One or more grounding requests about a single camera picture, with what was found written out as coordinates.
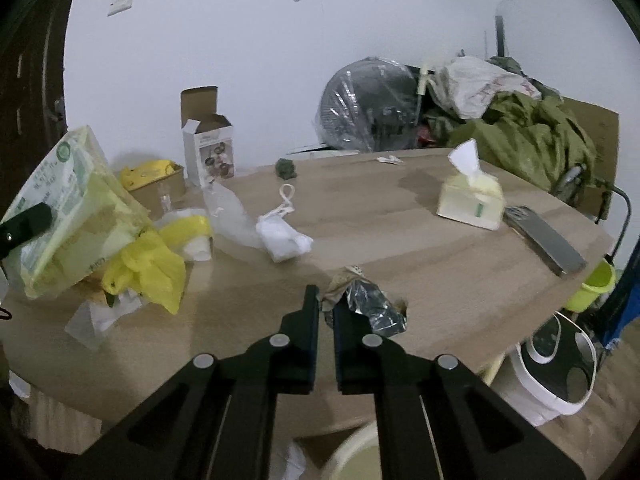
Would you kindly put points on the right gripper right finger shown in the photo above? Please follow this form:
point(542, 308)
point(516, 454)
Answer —
point(436, 419)

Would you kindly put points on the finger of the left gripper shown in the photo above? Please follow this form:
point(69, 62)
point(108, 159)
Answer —
point(24, 227)

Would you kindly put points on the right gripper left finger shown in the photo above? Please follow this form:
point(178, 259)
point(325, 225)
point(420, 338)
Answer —
point(214, 418)

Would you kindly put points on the large green printed plastic bag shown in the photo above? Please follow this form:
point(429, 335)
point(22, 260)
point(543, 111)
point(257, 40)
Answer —
point(93, 218)

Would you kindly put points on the white paper scraps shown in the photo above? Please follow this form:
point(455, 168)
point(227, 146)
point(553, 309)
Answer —
point(92, 323)

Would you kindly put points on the yellow plastic bag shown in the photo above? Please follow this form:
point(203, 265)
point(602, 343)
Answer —
point(151, 265)

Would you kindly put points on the silver foil wrapper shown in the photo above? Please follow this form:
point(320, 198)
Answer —
point(387, 317)

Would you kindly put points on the clear plastic bag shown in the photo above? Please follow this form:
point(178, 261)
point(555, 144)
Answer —
point(228, 217)

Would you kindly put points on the cream trash bin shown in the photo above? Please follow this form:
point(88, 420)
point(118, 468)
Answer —
point(357, 458)

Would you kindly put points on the yellow bag in tray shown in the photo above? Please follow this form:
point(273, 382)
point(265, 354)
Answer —
point(146, 173)

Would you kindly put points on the white foot bath machine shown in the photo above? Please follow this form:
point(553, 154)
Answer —
point(550, 374)

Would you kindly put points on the brown cardboard tray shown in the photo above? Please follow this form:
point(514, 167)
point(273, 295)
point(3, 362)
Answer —
point(158, 196)

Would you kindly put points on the grey smartphone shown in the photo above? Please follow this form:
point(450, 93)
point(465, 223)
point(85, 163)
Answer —
point(549, 245)

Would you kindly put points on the white open carton box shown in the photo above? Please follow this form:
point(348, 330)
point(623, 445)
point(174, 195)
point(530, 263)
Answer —
point(207, 137)

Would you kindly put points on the lime green plastic basin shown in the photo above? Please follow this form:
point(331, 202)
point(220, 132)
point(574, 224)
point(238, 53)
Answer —
point(601, 281)

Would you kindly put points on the yellow tissue pack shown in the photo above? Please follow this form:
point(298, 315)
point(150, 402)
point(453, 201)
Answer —
point(471, 195)

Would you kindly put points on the small dark green object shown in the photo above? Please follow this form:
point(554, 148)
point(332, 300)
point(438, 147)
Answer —
point(285, 169)

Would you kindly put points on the small white wrapper scrap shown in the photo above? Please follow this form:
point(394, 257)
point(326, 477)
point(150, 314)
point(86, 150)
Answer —
point(391, 160)

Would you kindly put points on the olive green clothes pile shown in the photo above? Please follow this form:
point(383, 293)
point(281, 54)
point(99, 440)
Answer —
point(532, 139)

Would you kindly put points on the fan wrapped in plastic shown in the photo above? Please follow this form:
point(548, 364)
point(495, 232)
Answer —
point(369, 106)

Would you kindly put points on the white printed plastic bag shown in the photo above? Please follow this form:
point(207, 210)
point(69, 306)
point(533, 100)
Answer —
point(466, 86)

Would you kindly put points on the brown cardboard sheet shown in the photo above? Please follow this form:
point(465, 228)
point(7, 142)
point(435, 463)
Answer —
point(602, 126)

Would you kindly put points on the white wall switch plate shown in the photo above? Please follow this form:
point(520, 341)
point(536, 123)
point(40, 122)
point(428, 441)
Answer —
point(117, 6)

